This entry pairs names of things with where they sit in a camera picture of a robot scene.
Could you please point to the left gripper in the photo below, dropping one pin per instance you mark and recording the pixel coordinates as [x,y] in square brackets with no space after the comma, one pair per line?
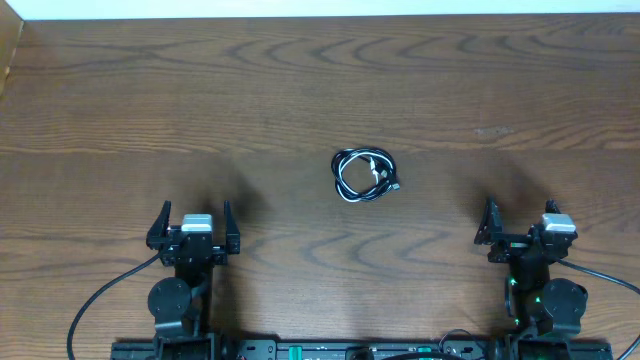
[158,238]

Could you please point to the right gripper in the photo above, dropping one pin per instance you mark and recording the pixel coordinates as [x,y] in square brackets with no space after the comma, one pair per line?
[492,228]

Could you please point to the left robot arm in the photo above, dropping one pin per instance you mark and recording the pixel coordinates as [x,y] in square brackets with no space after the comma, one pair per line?
[180,304]

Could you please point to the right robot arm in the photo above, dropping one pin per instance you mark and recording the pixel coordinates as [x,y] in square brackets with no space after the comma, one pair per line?
[547,311]

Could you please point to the cardboard panel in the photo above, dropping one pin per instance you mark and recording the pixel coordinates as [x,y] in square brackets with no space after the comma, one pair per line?
[11,27]

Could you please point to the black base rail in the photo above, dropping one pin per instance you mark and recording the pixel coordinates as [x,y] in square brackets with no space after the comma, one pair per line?
[277,350]

